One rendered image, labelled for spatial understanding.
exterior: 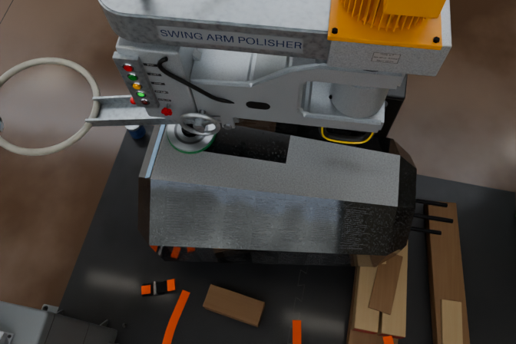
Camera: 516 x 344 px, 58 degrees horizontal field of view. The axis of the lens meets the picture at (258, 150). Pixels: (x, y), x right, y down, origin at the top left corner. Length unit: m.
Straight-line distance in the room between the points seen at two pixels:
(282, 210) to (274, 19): 0.95
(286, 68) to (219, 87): 0.24
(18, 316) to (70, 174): 1.29
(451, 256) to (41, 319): 2.00
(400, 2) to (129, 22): 0.71
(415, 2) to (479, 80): 2.40
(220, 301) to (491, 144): 1.89
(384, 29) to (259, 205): 1.01
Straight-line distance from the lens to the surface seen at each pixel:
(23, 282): 3.01
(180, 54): 1.43
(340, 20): 1.24
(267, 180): 1.96
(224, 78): 1.52
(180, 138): 2.05
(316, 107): 1.63
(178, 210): 2.06
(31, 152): 2.13
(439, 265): 2.73
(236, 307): 2.51
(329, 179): 1.97
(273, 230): 2.02
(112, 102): 2.13
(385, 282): 2.50
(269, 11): 1.28
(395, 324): 2.49
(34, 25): 3.89
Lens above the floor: 2.62
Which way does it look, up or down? 64 degrees down
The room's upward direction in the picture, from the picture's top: 4 degrees counter-clockwise
